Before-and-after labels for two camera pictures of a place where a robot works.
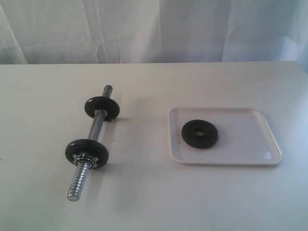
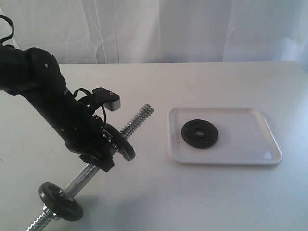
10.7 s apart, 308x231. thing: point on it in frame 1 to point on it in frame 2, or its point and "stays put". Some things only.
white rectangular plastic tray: [243, 138] stays put
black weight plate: [209, 138] stays put
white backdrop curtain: [71, 32] stays put
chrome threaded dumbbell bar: [82, 170] to [73, 188]
